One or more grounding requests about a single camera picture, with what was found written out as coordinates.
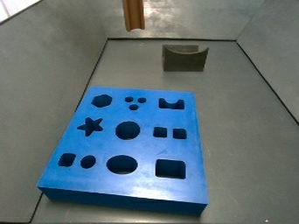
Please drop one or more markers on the blue foam shape board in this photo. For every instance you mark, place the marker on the blue foam shape board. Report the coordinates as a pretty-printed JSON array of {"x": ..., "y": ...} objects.
[{"x": 130, "y": 153}]

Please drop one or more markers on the brown wooden arch block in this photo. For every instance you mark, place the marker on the brown wooden arch block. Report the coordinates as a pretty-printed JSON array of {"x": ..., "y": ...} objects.
[{"x": 134, "y": 14}]

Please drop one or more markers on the black curved holder stand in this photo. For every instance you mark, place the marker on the black curved holder stand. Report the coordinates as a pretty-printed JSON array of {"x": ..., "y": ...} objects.
[{"x": 183, "y": 58}]

